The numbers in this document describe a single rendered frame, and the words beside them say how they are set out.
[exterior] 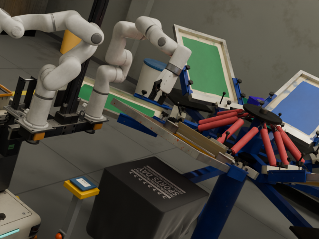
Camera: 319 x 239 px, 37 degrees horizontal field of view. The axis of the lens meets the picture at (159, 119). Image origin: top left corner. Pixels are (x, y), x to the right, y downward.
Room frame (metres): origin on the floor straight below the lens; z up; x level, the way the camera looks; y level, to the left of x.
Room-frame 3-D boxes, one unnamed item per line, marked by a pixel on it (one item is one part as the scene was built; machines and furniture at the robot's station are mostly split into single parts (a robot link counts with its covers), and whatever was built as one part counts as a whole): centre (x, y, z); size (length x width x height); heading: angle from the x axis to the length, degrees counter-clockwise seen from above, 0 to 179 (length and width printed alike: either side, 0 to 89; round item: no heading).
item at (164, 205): (2.47, -0.12, 0.95); 0.48 x 0.44 x 0.01; 149
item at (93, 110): (2.57, 0.38, 1.21); 0.16 x 0.13 x 0.15; 63
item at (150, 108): (3.44, 0.21, 1.05); 1.08 x 0.61 x 0.23; 89
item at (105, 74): (2.58, 0.36, 1.37); 0.13 x 0.10 x 0.16; 136
